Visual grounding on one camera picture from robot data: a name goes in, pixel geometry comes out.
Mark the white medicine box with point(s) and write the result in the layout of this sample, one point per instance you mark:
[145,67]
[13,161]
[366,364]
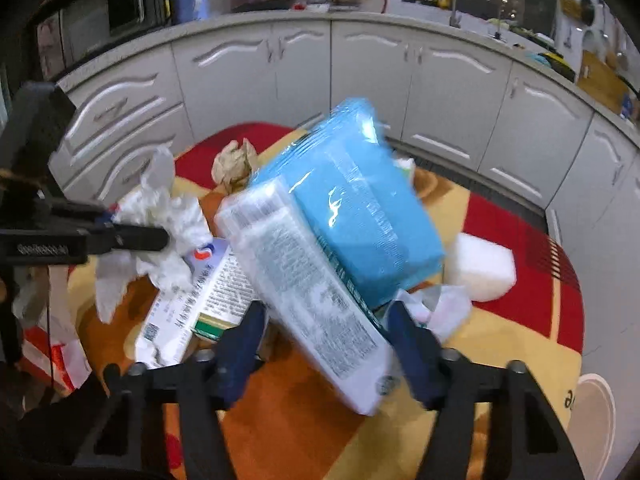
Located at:
[216,300]

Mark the small crumpled wrapper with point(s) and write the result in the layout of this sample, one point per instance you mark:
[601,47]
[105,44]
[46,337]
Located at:
[442,309]

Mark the red white plastic bag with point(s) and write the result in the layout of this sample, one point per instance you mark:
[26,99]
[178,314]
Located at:
[52,350]

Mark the white kitchen cabinets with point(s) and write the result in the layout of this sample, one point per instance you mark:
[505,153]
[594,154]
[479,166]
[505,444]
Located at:
[461,96]

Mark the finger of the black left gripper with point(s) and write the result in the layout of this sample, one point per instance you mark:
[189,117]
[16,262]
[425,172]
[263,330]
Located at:
[110,236]

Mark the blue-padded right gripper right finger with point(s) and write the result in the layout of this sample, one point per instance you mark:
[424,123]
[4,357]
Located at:
[419,353]

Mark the crumpled brown paper ball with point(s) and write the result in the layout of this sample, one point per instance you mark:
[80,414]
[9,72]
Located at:
[234,165]

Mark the blue water jug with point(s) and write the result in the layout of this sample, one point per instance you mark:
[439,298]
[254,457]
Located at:
[191,10]

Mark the white sponge block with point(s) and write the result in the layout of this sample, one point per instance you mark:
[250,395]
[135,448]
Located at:
[485,269]

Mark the beige round trash bin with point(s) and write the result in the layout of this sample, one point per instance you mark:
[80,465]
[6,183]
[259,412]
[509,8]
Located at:
[592,425]

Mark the black microwave oven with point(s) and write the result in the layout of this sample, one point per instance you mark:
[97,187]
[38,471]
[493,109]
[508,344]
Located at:
[69,32]

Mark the wooden cutting board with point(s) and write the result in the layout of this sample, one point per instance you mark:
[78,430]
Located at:
[601,82]

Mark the dark ribbed floor mat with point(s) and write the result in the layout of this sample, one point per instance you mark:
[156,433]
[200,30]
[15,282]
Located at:
[495,193]

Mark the green white tissue pack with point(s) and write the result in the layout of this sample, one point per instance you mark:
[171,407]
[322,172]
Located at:
[407,166]

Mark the white tissue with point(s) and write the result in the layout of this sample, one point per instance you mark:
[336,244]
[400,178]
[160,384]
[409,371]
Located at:
[152,204]

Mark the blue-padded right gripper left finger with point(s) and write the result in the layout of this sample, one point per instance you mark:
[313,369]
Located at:
[236,355]

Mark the blue wet wipes pack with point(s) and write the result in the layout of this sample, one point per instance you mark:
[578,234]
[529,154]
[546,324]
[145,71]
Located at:
[327,233]

